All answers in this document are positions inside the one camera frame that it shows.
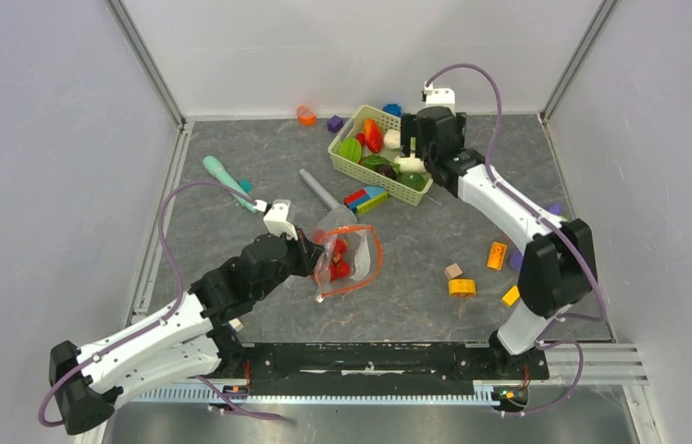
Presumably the light green starfruit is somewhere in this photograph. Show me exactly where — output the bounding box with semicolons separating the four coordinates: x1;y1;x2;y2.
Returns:
337;138;363;164

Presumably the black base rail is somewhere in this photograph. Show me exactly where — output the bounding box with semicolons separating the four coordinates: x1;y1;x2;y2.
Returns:
208;342;550;396

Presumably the grey toy microphone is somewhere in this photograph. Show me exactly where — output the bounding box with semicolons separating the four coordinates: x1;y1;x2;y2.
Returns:
299;168;358;229

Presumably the wooden cube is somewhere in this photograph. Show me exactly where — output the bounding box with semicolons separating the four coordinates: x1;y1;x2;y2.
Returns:
444;263;463;280

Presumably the white eggplant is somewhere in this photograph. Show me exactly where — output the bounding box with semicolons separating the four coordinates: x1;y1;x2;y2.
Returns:
392;156;426;174

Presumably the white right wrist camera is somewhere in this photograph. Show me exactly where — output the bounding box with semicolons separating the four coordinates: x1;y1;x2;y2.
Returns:
422;83;456;114

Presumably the yellow small block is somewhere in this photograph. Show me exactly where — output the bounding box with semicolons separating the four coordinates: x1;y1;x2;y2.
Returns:
501;286;520;307

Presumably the dark purple plum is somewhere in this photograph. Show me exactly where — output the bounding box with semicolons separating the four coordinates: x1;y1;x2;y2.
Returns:
376;164;398;180

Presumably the clear zip bag orange zipper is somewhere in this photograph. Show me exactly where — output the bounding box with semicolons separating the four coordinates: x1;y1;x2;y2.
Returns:
313;224;383;303

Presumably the multicolour brick block stack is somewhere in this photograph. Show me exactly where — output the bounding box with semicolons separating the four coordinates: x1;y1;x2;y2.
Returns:
343;186;389;216

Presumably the mint green toy pen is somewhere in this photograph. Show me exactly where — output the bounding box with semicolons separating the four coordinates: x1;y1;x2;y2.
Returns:
203;155;256;213

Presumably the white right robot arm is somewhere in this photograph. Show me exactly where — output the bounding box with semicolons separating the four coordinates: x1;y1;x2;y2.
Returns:
401;106;598;377

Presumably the yellow arch block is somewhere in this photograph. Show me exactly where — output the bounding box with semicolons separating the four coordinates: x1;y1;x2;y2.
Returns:
448;278;477;298

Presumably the purple cylinder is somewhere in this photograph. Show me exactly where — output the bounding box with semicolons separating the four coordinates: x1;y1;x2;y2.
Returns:
509;203;565;272

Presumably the orange building brick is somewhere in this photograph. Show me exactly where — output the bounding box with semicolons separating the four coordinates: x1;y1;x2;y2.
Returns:
487;241;508;271

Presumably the orange semicircle block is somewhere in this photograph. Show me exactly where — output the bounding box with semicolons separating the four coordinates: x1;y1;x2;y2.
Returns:
296;105;317;127

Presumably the blue small brick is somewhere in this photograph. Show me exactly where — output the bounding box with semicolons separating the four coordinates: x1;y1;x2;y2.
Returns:
382;103;402;117

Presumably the red orange pepper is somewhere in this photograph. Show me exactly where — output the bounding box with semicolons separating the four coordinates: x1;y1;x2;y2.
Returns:
362;118;384;154

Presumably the purple small brick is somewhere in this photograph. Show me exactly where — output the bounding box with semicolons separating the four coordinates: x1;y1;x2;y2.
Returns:
327;115;344;133

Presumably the red strawberry bunch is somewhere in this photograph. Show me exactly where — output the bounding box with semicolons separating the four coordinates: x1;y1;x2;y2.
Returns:
314;228;352;283

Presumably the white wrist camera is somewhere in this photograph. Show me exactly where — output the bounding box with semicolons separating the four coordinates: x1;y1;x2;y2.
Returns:
253;199;299;241
422;83;456;114

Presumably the pale green perforated basket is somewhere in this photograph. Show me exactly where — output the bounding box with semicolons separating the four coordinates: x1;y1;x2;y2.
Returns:
327;104;435;208

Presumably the teal small block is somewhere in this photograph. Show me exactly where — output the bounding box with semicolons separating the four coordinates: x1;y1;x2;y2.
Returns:
238;179;253;192

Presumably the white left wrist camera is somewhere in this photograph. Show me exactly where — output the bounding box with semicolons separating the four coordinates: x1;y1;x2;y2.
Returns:
253;199;299;241

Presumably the small striped wooden block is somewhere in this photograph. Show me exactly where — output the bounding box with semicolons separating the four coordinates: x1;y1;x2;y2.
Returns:
229;318;244;333

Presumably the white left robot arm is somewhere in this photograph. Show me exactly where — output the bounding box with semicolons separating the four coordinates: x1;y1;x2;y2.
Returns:
38;233;325;436

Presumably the dark green round fruit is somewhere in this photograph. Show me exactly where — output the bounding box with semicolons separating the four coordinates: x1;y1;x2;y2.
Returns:
398;173;428;192

